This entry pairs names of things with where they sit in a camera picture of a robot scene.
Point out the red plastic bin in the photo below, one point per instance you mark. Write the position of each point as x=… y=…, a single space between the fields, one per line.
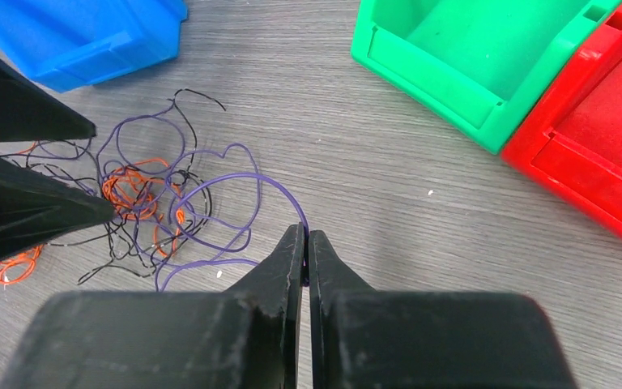
x=571 y=142

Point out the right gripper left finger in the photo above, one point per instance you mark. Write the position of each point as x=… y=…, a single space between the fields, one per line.
x=244 y=337

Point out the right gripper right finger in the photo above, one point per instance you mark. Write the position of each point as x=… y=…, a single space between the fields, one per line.
x=367 y=338

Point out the green plastic bin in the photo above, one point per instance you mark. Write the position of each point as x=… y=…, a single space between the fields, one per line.
x=480 y=65

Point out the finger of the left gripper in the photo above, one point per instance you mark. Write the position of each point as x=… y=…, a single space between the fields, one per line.
x=27 y=113
x=35 y=209

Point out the blue plastic bin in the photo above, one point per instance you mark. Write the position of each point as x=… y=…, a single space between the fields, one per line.
x=65 y=45

